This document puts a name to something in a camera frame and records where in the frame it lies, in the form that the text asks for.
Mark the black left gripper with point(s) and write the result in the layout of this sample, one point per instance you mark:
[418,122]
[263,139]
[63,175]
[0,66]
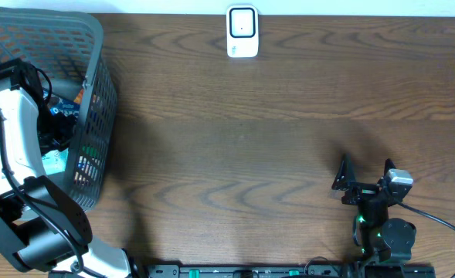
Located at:
[63,128]

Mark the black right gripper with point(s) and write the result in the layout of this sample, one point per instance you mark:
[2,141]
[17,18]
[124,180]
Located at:
[361,191]

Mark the blue Oreo cookie pack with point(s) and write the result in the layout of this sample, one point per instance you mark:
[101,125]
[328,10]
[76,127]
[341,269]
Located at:
[58,104]

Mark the white teal wet wipes pack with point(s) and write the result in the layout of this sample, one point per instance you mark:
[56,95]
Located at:
[55,161]

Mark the green lid white jar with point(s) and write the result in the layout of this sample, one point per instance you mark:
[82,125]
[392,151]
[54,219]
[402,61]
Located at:
[91,152]

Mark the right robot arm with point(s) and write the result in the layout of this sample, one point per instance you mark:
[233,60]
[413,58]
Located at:
[386,242]

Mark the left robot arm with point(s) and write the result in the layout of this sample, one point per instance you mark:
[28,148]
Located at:
[41,227]

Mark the white barcode scanner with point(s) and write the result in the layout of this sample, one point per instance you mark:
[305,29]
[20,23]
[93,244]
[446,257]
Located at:
[242,31]

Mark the grey plastic mesh basket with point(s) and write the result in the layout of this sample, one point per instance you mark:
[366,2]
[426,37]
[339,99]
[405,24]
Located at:
[67,47]

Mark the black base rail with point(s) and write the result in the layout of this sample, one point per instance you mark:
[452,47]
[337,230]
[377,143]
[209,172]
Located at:
[314,270]

